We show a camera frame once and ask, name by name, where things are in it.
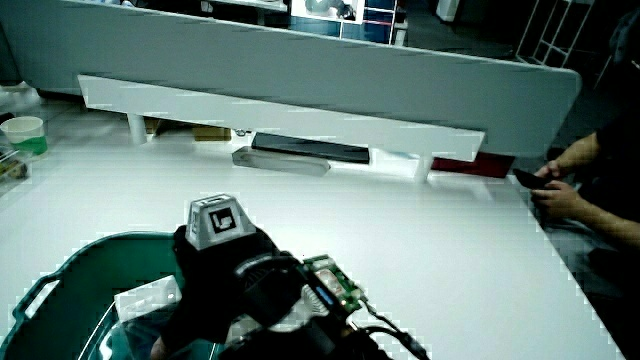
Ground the person's right hand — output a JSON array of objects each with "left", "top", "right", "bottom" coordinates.
[{"left": 150, "top": 193, "right": 369, "bottom": 360}]

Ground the white milk carton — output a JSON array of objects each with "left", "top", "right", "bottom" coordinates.
[{"left": 113, "top": 274, "right": 183, "bottom": 324}]

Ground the clear glass plate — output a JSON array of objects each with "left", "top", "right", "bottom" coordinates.
[{"left": 77, "top": 299, "right": 261, "bottom": 360}]

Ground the person's right forearm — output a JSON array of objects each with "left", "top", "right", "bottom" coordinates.
[{"left": 219, "top": 313, "right": 396, "bottom": 360}]

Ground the another person's forearm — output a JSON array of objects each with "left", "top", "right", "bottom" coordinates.
[
  {"left": 558, "top": 130, "right": 602, "bottom": 174},
  {"left": 574, "top": 197, "right": 640, "bottom": 251}
]

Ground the grey flat case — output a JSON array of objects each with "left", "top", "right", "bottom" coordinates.
[{"left": 231, "top": 145, "right": 332, "bottom": 178}]

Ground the green plastic tray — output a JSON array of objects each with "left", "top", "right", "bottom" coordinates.
[{"left": 0, "top": 231, "right": 226, "bottom": 360}]

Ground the brown cardboard box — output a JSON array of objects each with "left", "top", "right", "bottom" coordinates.
[{"left": 191, "top": 124, "right": 233, "bottom": 143}]

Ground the black flat keyboard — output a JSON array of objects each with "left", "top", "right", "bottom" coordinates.
[{"left": 250, "top": 131, "right": 372, "bottom": 165}]

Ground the white desk shelf riser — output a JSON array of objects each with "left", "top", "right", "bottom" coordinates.
[{"left": 77, "top": 74, "right": 486, "bottom": 184}]

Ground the grey desk partition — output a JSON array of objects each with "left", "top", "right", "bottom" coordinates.
[{"left": 0, "top": 0, "right": 584, "bottom": 160}]

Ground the clear plastic container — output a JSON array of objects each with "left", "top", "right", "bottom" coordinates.
[{"left": 0, "top": 145, "right": 33, "bottom": 194}]

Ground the white and green paper cup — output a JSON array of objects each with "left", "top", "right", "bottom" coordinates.
[{"left": 0, "top": 115, "right": 50, "bottom": 156}]

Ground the red flat box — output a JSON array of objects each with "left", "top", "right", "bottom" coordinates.
[{"left": 431, "top": 151, "right": 516, "bottom": 180}]

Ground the white shelf with blue bins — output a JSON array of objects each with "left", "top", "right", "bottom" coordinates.
[{"left": 289, "top": 0, "right": 409, "bottom": 47}]

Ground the black phone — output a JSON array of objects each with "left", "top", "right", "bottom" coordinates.
[{"left": 512, "top": 168, "right": 556, "bottom": 191}]

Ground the black glove cable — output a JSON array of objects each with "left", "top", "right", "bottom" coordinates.
[{"left": 349, "top": 298, "right": 432, "bottom": 360}]

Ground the white wire rack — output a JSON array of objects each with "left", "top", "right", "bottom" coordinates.
[{"left": 514, "top": 0, "right": 596, "bottom": 70}]

